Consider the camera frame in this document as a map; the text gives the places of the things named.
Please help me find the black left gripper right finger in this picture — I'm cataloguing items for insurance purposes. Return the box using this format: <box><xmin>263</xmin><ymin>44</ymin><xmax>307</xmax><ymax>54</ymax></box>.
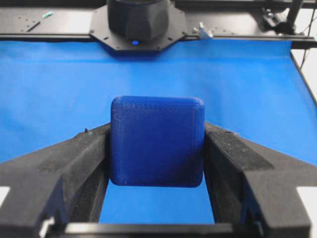
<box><xmin>204</xmin><ymin>123</ymin><xmax>317</xmax><ymax>238</ymax></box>

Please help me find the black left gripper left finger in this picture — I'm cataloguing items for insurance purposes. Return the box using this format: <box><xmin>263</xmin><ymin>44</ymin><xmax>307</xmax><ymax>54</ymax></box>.
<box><xmin>0</xmin><ymin>124</ymin><xmax>110</xmax><ymax>238</ymax></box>

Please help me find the blue block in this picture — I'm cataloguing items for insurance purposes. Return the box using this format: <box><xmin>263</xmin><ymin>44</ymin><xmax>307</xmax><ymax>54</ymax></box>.
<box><xmin>110</xmin><ymin>96</ymin><xmax>205</xmax><ymax>187</ymax></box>

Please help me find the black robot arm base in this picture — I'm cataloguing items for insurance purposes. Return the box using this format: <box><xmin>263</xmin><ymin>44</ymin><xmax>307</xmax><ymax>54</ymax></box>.
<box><xmin>89</xmin><ymin>0</ymin><xmax>187</xmax><ymax>53</ymax></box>

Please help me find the blue table cloth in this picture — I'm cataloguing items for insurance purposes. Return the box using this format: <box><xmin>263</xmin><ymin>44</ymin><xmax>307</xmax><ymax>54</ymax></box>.
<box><xmin>0</xmin><ymin>39</ymin><xmax>317</xmax><ymax>225</ymax></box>

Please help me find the silver metal clamp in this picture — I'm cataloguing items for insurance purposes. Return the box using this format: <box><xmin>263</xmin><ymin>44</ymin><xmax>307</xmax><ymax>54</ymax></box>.
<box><xmin>192</xmin><ymin>22</ymin><xmax>213</xmax><ymax>40</ymax></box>

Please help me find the black camera stand clamp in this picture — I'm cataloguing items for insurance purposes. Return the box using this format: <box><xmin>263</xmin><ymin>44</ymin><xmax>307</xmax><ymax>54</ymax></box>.
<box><xmin>260</xmin><ymin>0</ymin><xmax>304</xmax><ymax>35</ymax></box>

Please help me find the black aluminium table frame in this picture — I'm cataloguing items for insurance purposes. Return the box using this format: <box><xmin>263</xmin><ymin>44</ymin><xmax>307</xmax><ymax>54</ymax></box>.
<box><xmin>0</xmin><ymin>0</ymin><xmax>317</xmax><ymax>113</ymax></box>

